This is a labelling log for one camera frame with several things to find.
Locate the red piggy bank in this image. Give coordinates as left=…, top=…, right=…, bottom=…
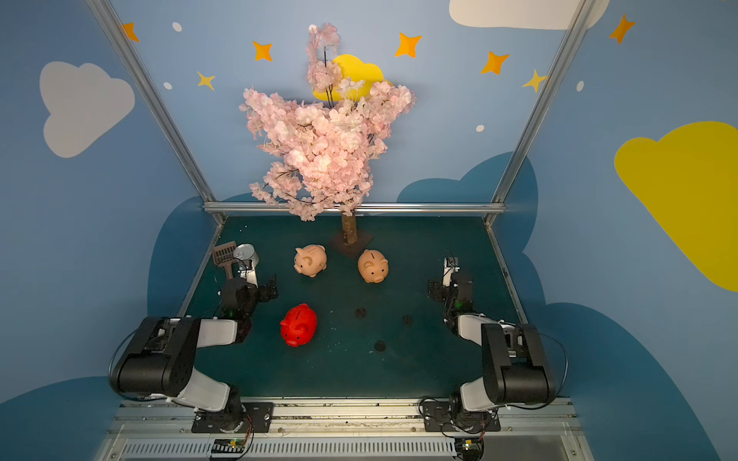
left=280, top=303, right=317, bottom=348

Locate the pink piggy bank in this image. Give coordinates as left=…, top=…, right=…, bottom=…
left=294, top=244, right=328, bottom=278
left=357, top=250, right=389, bottom=284

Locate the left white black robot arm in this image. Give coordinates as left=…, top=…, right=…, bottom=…
left=109, top=278, right=279, bottom=434

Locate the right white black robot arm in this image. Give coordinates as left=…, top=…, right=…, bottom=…
left=428, top=269, right=558, bottom=433

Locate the small metal can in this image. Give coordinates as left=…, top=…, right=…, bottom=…
left=233, top=244, right=259, bottom=271

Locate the brown toy scoop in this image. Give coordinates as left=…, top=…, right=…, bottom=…
left=211, top=241, right=236, bottom=280

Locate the pink cherry blossom tree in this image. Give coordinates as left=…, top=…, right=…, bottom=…
left=239, top=23, right=416, bottom=257

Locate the left controller board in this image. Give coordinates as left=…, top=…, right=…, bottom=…
left=208, top=438, right=247, bottom=460

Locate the controller board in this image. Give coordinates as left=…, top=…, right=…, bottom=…
left=208, top=438, right=247, bottom=460
left=454, top=438, right=484, bottom=461

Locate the right controller board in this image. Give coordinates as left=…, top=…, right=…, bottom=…
left=454, top=438, right=484, bottom=461

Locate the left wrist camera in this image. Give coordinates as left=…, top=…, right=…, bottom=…
left=238, top=267, right=259, bottom=285

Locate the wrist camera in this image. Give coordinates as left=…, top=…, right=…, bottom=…
left=442, top=257, right=459, bottom=287
left=238, top=267, right=259, bottom=285

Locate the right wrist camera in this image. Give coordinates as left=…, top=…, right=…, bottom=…
left=442, top=257, right=459, bottom=287

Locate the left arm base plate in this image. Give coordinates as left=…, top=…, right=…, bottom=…
left=191, top=403, right=274, bottom=434

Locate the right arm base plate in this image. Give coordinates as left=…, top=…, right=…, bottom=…
left=418, top=399, right=501, bottom=435

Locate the aluminium mounting rail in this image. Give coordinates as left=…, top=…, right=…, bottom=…
left=96, top=398, right=594, bottom=460

